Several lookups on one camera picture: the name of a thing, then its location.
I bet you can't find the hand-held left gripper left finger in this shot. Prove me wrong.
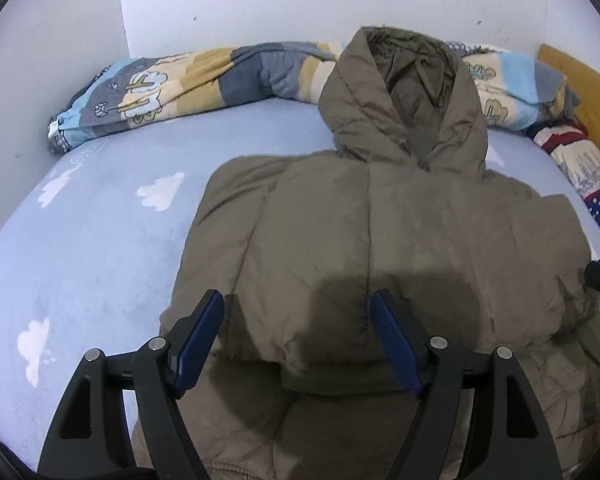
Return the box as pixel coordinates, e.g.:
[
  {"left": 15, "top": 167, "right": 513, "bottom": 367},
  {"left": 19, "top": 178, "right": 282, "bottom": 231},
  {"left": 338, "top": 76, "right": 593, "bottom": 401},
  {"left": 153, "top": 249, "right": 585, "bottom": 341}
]
[{"left": 36, "top": 289, "right": 226, "bottom": 480}]

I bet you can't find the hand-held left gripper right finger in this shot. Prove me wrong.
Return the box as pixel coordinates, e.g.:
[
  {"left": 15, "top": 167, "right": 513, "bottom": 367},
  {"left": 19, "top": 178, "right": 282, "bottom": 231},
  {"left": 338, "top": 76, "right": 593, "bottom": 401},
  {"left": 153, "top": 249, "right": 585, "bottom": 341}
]
[{"left": 371, "top": 289, "right": 563, "bottom": 480}]

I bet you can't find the brown hooded puffer jacket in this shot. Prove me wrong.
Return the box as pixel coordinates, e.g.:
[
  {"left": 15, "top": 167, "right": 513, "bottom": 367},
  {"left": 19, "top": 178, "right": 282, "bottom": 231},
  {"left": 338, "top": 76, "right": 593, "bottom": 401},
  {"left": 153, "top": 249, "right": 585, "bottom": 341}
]
[{"left": 130, "top": 25, "right": 600, "bottom": 480}]

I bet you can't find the star-print pillow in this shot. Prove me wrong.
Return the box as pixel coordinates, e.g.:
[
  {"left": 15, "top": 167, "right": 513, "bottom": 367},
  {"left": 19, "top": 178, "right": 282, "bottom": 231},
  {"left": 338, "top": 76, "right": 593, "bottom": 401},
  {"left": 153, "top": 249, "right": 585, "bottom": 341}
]
[{"left": 525, "top": 120, "right": 600, "bottom": 261}]

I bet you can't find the light blue cloud-print bed sheet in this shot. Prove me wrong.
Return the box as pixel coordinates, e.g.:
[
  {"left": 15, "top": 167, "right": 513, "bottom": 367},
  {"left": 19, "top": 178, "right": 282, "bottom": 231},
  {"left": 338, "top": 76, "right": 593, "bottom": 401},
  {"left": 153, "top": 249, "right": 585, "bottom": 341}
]
[{"left": 0, "top": 95, "right": 600, "bottom": 476}]

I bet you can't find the wooden headboard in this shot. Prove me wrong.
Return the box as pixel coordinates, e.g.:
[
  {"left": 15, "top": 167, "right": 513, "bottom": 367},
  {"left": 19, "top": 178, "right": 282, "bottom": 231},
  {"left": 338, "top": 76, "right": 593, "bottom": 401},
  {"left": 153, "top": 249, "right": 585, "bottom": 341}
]
[{"left": 537, "top": 43, "right": 600, "bottom": 181}]

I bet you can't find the patchwork cartoon-print quilt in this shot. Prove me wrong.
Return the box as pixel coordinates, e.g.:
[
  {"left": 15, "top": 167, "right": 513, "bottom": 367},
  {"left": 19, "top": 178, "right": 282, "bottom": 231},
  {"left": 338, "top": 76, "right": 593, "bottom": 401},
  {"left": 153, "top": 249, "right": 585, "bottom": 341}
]
[{"left": 47, "top": 40, "right": 583, "bottom": 156}]

